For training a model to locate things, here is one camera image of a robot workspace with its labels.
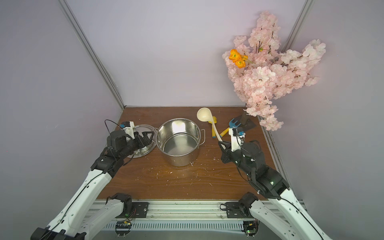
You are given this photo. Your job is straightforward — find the dark tree base plate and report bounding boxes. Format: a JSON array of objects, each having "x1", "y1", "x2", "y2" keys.
[{"x1": 235, "y1": 113, "x2": 257, "y2": 132}]

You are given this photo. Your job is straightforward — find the cream plastic ladle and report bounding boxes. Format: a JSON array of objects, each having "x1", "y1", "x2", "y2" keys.
[{"x1": 197, "y1": 108, "x2": 222, "y2": 141}]

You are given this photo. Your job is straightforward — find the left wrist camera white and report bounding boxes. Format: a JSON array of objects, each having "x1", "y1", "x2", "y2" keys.
[{"x1": 120, "y1": 121, "x2": 135, "y2": 140}]

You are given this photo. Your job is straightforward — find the left circuit board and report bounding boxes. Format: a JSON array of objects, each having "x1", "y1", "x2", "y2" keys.
[{"x1": 115, "y1": 221, "x2": 133, "y2": 238}]

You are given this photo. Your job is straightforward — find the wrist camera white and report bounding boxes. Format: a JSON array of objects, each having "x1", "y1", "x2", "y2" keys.
[
  {"x1": 120, "y1": 121, "x2": 135, "y2": 140},
  {"x1": 229, "y1": 128, "x2": 245, "y2": 152}
]

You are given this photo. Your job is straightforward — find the stainless steel pot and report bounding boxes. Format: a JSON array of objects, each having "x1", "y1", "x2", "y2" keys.
[{"x1": 155, "y1": 118, "x2": 206, "y2": 167}]

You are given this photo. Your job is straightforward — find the yellow toy shovel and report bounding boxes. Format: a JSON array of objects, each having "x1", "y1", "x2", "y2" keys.
[{"x1": 211, "y1": 116, "x2": 217, "y2": 138}]

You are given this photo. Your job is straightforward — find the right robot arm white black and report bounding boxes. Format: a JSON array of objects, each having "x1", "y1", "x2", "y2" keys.
[{"x1": 219, "y1": 137, "x2": 330, "y2": 240}]

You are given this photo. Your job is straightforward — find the blue yellow toy rake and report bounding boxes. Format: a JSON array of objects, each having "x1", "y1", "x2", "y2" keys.
[{"x1": 220, "y1": 119, "x2": 241, "y2": 137}]

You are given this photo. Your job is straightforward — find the orange artificial flower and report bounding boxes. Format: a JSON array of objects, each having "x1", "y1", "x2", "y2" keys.
[{"x1": 229, "y1": 49, "x2": 248, "y2": 69}]

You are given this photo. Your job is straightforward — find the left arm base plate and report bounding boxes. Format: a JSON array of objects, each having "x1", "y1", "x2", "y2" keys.
[{"x1": 117, "y1": 202, "x2": 149, "y2": 219}]

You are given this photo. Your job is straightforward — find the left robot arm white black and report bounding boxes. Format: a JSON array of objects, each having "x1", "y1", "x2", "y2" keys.
[{"x1": 31, "y1": 127, "x2": 155, "y2": 240}]

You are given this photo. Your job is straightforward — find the circuit board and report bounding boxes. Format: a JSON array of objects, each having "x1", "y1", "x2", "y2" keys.
[
  {"x1": 243, "y1": 220, "x2": 259, "y2": 238},
  {"x1": 115, "y1": 221, "x2": 133, "y2": 238}
]

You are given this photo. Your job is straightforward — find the right circuit board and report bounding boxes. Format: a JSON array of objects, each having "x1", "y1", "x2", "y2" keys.
[{"x1": 243, "y1": 220, "x2": 259, "y2": 238}]

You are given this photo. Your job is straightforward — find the aluminium mounting rail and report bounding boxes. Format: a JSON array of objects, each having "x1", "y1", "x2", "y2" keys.
[{"x1": 80, "y1": 199, "x2": 307, "y2": 222}]

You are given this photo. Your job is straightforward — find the glass pot lid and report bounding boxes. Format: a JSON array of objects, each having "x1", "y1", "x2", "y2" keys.
[{"x1": 129, "y1": 125, "x2": 156, "y2": 158}]

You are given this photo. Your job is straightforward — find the pink artificial blossom tree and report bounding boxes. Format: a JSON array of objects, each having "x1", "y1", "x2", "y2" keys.
[{"x1": 223, "y1": 11, "x2": 326, "y2": 131}]

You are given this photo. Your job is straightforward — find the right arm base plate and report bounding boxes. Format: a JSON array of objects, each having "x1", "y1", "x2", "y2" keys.
[{"x1": 221, "y1": 202, "x2": 254, "y2": 219}]

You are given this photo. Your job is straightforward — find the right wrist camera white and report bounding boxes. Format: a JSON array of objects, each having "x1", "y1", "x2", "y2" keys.
[{"x1": 229, "y1": 128, "x2": 245, "y2": 152}]

